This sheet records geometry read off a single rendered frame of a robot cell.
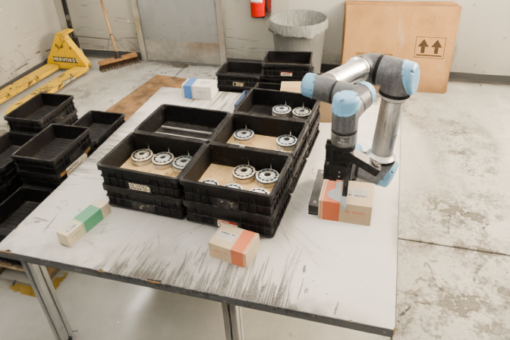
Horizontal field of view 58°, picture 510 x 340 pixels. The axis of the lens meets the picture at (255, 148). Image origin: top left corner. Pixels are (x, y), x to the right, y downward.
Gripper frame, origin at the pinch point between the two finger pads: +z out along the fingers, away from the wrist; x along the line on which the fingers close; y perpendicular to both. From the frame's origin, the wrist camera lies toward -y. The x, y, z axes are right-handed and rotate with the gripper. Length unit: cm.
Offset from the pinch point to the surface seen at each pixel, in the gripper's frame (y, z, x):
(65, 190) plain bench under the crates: 135, 39, -27
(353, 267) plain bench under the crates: -3.7, 40.0, -8.9
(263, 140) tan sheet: 47, 27, -69
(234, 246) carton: 40, 32, -2
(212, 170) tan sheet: 63, 27, -40
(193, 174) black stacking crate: 66, 21, -28
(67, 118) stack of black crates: 211, 62, -127
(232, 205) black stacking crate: 45, 25, -17
